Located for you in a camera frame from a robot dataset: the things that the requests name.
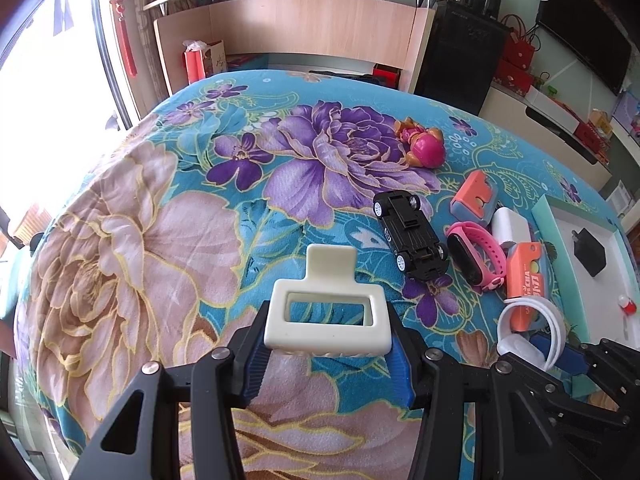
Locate red gift bag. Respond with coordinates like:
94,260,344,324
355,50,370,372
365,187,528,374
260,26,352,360
501,14,537,67

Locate black charger plug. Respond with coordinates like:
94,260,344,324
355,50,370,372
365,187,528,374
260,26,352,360
571,228,607,277

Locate black toy car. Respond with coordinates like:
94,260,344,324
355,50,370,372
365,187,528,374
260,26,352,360
372,191,449,281

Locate white flat box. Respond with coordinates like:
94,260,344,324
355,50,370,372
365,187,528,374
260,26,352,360
525,85,581,126

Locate cream hair claw clip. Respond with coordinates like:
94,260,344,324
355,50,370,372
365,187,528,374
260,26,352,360
265,244,393,358

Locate white charger plug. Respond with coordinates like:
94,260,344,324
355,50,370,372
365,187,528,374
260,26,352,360
491,206,532,251

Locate beige carton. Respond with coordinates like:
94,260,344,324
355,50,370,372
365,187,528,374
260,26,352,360
205,42,228,79

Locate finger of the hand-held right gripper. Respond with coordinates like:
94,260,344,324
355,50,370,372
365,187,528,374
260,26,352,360
584,338,640,438
525,335,640,480

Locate pink smart band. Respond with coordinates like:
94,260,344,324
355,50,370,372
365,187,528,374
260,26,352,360
445,221,508,292

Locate small red box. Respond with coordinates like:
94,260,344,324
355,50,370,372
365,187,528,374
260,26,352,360
372,64,402,88

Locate red hanging ornament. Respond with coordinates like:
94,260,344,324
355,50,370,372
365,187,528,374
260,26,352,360
107,0,139,78

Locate black water dispenser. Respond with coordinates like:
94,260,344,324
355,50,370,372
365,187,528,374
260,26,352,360
415,0,511,116

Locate black television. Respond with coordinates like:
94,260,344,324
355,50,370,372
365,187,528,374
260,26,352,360
536,0,633,96

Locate pink doll toy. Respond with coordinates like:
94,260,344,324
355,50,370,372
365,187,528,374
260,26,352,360
395,116,447,167

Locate wall poster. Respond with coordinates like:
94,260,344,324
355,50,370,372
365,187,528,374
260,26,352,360
612,87,640,133

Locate red gift box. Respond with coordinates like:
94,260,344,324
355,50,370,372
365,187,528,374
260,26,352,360
494,62,533,97

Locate patterned curtain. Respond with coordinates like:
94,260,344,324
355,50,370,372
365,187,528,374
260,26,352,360
134,0,168,101

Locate red flat boxes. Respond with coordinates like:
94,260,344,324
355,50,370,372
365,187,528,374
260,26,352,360
575,121,612,163

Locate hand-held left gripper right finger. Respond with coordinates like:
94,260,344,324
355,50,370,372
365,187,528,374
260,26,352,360
389,310,576,480

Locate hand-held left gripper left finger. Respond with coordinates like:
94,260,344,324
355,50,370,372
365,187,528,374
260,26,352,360
70,301,281,480

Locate red paper bag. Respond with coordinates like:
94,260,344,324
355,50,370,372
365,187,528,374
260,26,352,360
183,40,208,85

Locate white television stand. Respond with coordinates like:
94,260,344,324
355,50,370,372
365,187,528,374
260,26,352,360
480,82,613,191

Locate teal rimmed white tray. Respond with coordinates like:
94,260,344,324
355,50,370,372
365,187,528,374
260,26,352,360
531,194,640,406

